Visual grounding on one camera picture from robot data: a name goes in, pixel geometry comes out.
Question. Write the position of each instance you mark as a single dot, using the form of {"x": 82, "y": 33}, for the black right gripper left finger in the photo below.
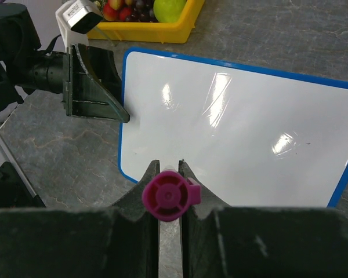
{"x": 121, "y": 240}

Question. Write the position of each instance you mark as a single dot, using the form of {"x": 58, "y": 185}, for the green apple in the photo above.
{"x": 168, "y": 11}

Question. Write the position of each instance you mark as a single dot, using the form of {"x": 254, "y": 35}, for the red yellow small fruits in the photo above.
{"x": 115, "y": 10}

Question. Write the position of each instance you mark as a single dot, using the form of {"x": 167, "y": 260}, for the dark purple grape bunch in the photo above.
{"x": 139, "y": 11}

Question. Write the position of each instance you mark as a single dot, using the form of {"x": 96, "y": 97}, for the yellow plastic fruit bin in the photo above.
{"x": 177, "y": 32}

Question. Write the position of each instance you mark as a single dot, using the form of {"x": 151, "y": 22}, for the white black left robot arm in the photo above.
{"x": 18, "y": 42}

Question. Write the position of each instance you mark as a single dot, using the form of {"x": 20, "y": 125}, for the aluminium frame rail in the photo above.
{"x": 16, "y": 191}

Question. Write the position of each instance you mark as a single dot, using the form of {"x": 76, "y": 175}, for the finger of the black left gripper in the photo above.
{"x": 88, "y": 97}
{"x": 96, "y": 63}

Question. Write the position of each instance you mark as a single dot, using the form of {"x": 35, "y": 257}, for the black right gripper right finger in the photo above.
{"x": 219, "y": 240}

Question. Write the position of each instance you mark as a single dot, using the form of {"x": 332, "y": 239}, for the magenta capped whiteboard marker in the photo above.
{"x": 169, "y": 195}

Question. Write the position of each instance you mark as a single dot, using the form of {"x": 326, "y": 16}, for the blue framed whiteboard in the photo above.
{"x": 253, "y": 136}

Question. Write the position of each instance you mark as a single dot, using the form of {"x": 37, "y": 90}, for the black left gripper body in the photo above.
{"x": 59, "y": 73}

